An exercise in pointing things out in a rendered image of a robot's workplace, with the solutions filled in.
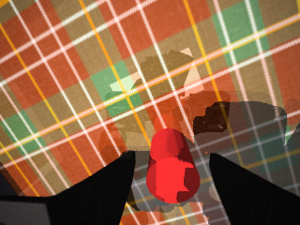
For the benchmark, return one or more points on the red marker cap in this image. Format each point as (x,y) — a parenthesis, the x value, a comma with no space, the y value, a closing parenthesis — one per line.
(172,176)

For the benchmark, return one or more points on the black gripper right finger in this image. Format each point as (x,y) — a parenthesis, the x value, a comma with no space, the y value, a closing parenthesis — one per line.
(250,200)

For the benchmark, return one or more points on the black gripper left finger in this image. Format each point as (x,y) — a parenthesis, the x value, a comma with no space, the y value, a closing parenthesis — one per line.
(99,199)

